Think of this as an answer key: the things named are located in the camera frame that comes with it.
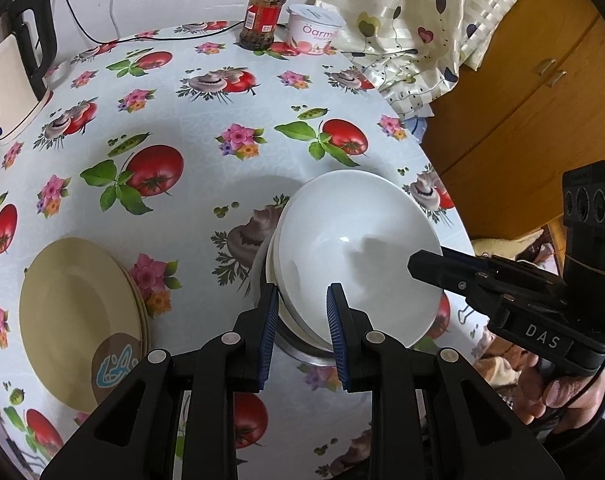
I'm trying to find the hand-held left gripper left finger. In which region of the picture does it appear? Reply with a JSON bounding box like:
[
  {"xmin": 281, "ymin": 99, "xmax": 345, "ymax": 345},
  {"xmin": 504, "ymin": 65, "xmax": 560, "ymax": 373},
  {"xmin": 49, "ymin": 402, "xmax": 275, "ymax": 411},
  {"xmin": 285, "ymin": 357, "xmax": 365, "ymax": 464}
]
[{"xmin": 40, "ymin": 282, "xmax": 280, "ymax": 480}]

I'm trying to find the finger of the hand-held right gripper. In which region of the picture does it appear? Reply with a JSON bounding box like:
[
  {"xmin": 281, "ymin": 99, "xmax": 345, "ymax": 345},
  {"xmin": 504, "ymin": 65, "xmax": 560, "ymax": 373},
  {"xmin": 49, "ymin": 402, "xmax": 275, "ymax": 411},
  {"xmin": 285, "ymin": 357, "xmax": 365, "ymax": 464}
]
[
  {"xmin": 441, "ymin": 245, "xmax": 569, "ymax": 290},
  {"xmin": 407, "ymin": 249, "xmax": 514, "ymax": 312}
]

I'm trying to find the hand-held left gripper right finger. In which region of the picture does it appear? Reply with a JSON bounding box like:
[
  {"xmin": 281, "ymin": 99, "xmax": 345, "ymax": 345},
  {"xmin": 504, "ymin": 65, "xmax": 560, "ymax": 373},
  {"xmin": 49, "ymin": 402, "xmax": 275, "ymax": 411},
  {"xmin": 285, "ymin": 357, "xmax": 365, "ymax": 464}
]
[{"xmin": 325, "ymin": 282, "xmax": 563, "ymax": 480}]

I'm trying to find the stainless steel bowl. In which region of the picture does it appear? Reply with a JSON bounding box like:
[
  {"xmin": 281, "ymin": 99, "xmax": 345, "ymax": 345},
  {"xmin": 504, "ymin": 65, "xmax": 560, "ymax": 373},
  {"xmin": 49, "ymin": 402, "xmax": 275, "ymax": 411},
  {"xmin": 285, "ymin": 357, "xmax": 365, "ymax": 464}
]
[{"xmin": 274, "ymin": 310, "xmax": 344, "ymax": 367}]

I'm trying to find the white ceramic bowl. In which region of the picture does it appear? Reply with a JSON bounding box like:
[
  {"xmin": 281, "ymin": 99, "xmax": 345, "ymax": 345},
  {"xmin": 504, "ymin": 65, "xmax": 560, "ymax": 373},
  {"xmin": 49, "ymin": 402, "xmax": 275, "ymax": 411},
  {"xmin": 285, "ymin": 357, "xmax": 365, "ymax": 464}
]
[
  {"xmin": 264, "ymin": 232, "xmax": 334, "ymax": 352},
  {"xmin": 276, "ymin": 169, "xmax": 444, "ymax": 351}
]

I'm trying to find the beige plate with blue print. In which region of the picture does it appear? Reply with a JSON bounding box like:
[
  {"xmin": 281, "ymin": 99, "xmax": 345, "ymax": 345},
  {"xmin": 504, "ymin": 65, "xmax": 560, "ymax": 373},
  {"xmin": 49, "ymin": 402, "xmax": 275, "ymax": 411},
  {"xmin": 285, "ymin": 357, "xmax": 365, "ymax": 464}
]
[
  {"xmin": 18, "ymin": 237, "xmax": 150, "ymax": 411},
  {"xmin": 114, "ymin": 259, "xmax": 152, "ymax": 357}
]

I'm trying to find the person's right hand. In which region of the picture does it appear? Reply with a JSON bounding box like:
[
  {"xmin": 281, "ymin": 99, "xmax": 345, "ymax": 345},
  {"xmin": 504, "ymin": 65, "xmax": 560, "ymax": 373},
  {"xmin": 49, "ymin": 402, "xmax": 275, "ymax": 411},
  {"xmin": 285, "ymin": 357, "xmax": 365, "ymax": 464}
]
[{"xmin": 515, "ymin": 350, "xmax": 605, "ymax": 434}]

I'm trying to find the yellow cushion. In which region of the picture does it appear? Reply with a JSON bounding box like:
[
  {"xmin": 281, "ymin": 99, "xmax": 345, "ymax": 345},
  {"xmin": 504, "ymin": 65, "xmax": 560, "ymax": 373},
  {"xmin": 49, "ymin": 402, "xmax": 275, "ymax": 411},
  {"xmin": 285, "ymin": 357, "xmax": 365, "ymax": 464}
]
[{"xmin": 471, "ymin": 231, "xmax": 564, "ymax": 262}]

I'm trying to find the wooden cabinet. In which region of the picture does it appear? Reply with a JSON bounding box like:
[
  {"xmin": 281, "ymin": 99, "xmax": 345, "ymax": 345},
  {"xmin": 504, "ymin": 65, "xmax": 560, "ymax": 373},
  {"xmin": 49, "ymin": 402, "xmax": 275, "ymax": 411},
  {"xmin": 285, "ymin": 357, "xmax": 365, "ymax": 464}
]
[{"xmin": 421, "ymin": 0, "xmax": 605, "ymax": 242}]

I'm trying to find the vegetable and flower printed tablecloth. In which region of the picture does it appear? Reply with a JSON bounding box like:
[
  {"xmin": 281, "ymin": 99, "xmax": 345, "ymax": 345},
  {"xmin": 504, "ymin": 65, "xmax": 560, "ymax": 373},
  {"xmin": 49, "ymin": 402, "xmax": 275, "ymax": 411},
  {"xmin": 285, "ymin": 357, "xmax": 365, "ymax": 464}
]
[{"xmin": 0, "ymin": 20, "xmax": 476, "ymax": 480}]

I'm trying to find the cream striped printed curtain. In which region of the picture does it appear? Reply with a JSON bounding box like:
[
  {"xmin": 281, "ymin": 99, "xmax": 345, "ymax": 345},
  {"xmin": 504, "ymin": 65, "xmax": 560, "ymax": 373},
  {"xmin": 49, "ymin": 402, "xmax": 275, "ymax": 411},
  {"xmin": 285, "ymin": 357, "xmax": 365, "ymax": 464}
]
[{"xmin": 315, "ymin": 0, "xmax": 544, "ymax": 122}]

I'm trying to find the white yogurt tub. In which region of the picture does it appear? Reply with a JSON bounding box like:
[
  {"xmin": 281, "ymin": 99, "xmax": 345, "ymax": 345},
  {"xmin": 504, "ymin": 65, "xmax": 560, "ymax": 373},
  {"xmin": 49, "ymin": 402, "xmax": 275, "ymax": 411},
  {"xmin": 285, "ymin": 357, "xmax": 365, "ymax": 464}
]
[{"xmin": 286, "ymin": 3, "xmax": 347, "ymax": 56}]

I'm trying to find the red-lidded sauce jar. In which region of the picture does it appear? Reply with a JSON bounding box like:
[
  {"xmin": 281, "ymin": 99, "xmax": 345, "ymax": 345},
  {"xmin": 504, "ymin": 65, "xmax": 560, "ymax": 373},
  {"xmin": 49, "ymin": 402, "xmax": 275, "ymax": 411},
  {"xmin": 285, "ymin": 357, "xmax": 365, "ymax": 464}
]
[{"xmin": 239, "ymin": 0, "xmax": 290, "ymax": 52}]

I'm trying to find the white and black electric kettle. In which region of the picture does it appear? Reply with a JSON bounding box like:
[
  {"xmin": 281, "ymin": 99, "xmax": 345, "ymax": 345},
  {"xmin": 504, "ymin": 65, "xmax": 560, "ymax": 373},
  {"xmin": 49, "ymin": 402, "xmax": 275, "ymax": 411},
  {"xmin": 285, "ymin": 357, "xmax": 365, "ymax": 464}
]
[{"xmin": 0, "ymin": 0, "xmax": 58, "ymax": 147}]

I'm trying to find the black power cable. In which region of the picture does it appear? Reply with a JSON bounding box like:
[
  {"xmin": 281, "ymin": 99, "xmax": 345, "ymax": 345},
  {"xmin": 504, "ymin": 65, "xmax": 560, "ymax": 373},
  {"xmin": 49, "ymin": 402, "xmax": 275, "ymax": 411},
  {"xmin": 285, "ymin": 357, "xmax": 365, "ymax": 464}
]
[{"xmin": 52, "ymin": 0, "xmax": 243, "ymax": 47}]

